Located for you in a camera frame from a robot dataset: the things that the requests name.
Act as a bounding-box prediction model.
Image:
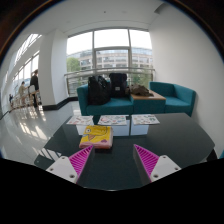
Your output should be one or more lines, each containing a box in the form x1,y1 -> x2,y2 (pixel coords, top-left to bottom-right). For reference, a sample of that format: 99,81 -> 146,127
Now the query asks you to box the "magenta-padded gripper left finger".
45,144 -> 101,190

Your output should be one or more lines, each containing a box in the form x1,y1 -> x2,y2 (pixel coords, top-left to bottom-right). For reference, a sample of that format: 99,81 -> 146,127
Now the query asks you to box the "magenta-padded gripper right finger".
132,143 -> 183,190

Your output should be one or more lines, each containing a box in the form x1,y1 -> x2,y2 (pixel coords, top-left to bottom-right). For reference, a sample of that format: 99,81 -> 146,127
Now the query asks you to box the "orange pink yellow printed towel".
78,125 -> 114,150

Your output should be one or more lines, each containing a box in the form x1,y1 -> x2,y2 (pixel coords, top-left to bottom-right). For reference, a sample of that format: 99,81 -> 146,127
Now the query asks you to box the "printed sticker sheet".
131,114 -> 161,126
66,115 -> 95,127
97,114 -> 128,127

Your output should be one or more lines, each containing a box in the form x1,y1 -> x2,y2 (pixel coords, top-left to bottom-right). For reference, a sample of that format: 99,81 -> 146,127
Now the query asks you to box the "teal armchair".
149,81 -> 197,118

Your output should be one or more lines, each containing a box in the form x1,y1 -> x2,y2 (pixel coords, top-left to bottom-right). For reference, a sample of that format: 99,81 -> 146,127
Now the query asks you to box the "group of wooden chairs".
9,84 -> 43,109

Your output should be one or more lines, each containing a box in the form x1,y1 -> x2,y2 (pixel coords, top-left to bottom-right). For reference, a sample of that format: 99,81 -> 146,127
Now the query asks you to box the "teal sofa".
76,83 -> 135,117

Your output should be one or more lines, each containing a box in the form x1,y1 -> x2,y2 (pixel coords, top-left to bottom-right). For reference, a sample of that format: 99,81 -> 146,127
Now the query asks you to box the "black backpack with label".
108,72 -> 129,99

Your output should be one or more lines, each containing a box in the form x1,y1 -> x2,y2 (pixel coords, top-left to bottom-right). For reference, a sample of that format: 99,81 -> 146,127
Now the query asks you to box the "metal window railing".
64,67 -> 156,97

